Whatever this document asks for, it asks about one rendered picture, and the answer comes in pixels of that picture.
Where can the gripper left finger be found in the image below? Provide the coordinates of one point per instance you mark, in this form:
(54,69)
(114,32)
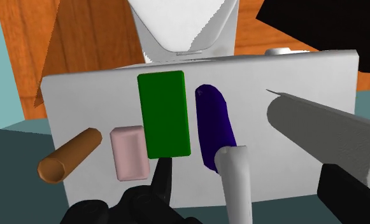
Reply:
(163,183)

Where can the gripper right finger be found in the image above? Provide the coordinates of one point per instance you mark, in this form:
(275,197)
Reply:
(349,198)

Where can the pink soap bar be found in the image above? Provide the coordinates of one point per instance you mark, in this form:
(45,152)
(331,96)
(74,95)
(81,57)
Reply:
(129,153)

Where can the green rectangular box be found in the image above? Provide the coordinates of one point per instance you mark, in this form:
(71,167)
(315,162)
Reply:
(164,114)

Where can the white cylindrical tube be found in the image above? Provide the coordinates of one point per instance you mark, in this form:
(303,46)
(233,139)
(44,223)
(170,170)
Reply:
(236,186)

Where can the dark purple oblong object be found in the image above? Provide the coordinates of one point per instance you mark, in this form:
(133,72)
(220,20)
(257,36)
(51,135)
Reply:
(214,124)

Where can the brown cylinder tube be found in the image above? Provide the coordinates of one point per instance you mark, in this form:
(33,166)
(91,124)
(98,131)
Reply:
(69,158)

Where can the white toilet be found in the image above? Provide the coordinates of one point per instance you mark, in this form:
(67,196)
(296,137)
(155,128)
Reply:
(281,77)

